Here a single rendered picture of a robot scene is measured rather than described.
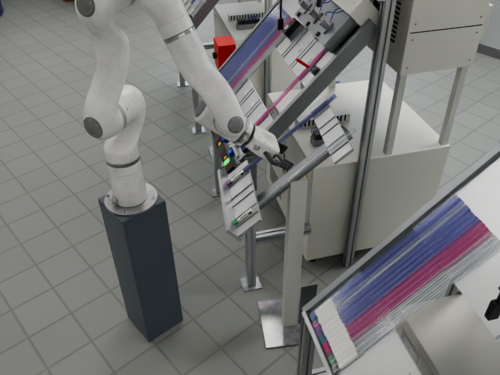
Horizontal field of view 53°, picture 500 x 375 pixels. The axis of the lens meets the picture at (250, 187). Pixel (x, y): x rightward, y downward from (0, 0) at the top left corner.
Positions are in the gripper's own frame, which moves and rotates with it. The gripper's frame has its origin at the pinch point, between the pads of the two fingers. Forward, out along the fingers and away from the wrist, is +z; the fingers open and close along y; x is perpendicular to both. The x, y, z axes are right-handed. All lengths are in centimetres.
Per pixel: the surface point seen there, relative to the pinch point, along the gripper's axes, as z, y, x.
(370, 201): 77, 45, 16
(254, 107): 8, 60, 13
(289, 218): 23.8, 8.3, 23.1
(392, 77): 169, 240, -10
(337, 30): 8, 46, -34
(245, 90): 7, 75, 14
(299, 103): 12.7, 39.9, -5.1
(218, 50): 6, 138, 24
